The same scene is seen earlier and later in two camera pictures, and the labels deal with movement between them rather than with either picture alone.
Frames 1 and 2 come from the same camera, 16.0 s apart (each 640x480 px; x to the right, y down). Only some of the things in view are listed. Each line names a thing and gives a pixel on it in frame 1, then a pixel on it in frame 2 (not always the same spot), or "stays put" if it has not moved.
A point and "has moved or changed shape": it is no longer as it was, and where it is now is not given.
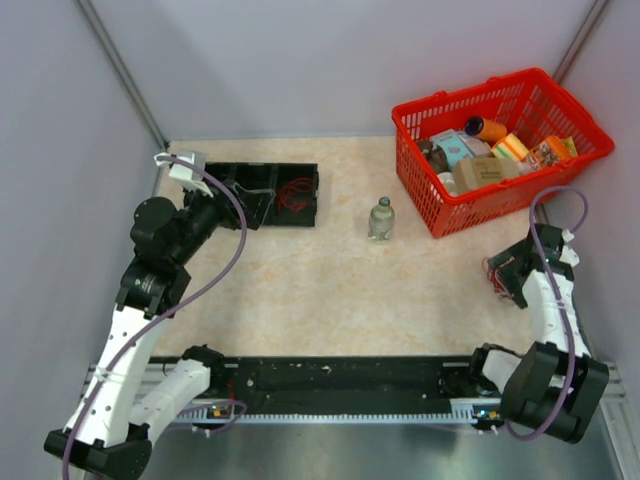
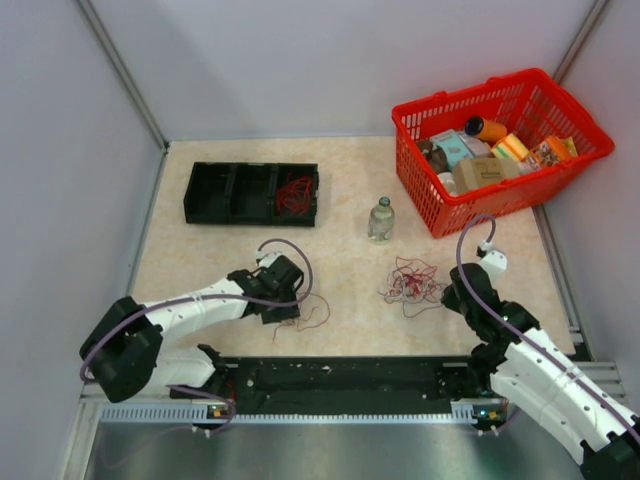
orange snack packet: x=550 y=152 stays put
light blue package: x=453 y=146 stays put
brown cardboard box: x=472 y=172 stays put
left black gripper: x=219 y=202 → x=287 y=312
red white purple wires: x=498 y=285 has moved or changed shape
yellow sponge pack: x=510 y=147 stays put
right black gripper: x=504 y=257 → x=448 y=298
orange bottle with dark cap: x=483 y=128 stays put
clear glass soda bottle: x=381 y=221 stays put
